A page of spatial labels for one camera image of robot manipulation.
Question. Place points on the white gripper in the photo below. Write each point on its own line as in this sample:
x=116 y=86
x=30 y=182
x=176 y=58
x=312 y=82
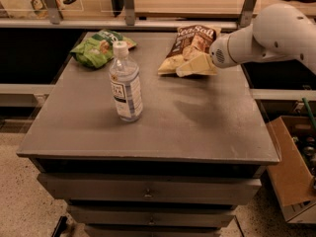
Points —
x=219 y=53

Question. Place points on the brown sea salt chip bag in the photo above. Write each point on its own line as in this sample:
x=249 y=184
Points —
x=190 y=42

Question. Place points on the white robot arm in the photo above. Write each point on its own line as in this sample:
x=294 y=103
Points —
x=280 y=32

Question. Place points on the clear plastic water bottle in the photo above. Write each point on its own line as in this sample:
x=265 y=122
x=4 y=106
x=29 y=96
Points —
x=125 y=83

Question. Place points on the green rice chip bag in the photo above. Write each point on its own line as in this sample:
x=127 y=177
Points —
x=97 y=50

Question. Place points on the grey metal drawer cabinet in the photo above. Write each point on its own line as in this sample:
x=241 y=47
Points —
x=197 y=152

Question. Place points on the green rod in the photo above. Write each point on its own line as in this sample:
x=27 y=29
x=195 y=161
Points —
x=309 y=112

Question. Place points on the wooden shelf with metal posts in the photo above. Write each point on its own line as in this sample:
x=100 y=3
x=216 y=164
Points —
x=144 y=14

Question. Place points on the open cardboard box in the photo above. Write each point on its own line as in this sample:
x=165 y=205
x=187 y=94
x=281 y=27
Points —
x=291 y=178

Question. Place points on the snack package on shelf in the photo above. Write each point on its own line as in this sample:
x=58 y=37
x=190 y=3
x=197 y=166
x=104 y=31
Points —
x=23 y=9

